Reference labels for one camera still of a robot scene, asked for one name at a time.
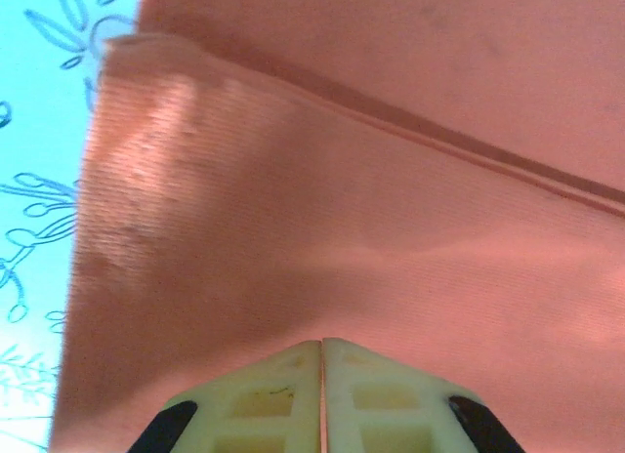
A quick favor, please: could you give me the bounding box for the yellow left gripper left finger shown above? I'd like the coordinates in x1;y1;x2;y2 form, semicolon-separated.
127;340;324;453

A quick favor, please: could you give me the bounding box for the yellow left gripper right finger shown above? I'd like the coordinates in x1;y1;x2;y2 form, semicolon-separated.
321;336;527;453

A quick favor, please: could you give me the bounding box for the orange t-shirt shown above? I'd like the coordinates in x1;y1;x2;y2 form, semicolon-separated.
47;0;625;453

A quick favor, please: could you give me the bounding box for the floral tablecloth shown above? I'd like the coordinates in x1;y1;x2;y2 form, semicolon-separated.
0;0;147;453

